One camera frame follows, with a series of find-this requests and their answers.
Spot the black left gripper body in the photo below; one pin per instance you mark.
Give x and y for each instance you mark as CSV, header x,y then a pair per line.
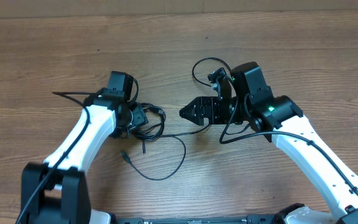
x,y
138,116

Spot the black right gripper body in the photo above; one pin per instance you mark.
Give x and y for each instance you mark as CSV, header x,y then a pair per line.
x,y
222,111

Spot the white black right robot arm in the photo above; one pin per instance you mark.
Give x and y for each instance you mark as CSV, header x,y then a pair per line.
x,y
243,95

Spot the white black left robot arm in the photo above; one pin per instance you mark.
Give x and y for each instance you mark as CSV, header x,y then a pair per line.
x,y
56,190

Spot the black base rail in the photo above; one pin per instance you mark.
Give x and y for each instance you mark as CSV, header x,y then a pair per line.
x,y
197,220

